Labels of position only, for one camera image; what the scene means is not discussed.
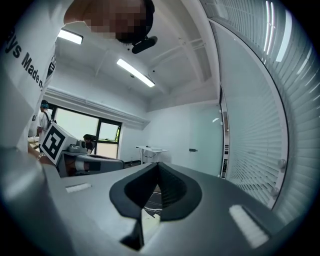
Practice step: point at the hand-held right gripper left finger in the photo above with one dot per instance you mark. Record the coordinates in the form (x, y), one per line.
(87, 212)

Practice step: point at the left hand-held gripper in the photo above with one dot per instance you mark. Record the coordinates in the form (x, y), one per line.
(53, 143)

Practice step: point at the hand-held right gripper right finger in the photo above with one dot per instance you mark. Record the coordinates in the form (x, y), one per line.
(215, 200)

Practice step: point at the person's left forearm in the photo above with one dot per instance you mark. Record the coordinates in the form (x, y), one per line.
(33, 152)

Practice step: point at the dark-framed window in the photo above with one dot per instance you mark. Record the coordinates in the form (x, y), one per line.
(107, 135)

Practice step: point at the white table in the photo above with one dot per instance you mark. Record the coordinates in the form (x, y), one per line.
(151, 150)

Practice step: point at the frosted glass partition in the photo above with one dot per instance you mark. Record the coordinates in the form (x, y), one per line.
(195, 140)

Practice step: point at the long ceiling light panel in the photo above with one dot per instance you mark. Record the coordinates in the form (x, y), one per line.
(136, 73)

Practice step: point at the white window blinds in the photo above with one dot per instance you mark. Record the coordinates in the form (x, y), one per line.
(262, 105)

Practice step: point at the white printed t-shirt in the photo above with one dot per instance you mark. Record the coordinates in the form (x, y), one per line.
(22, 82)

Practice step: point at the short ceiling light panel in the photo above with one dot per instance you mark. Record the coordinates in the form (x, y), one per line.
(70, 36)

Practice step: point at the person's head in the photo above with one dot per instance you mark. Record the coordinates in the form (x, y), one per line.
(110, 17)

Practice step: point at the black head-worn camera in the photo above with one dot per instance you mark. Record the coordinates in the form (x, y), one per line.
(145, 45)

